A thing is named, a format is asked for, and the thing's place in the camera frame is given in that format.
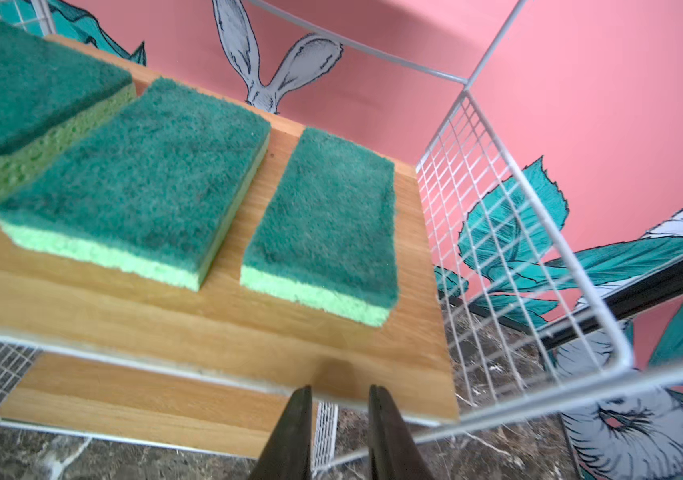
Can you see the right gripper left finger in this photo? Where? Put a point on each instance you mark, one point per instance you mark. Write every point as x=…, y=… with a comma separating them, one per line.
x=287, y=454

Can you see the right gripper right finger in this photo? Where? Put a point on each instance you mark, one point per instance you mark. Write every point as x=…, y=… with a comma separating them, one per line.
x=392, y=452

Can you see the white wire three-tier shelf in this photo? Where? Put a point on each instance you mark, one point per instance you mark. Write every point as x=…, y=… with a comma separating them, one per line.
x=538, y=153

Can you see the green sponge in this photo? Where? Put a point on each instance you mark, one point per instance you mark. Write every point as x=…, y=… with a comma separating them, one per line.
x=327, y=237
x=51, y=96
x=153, y=192

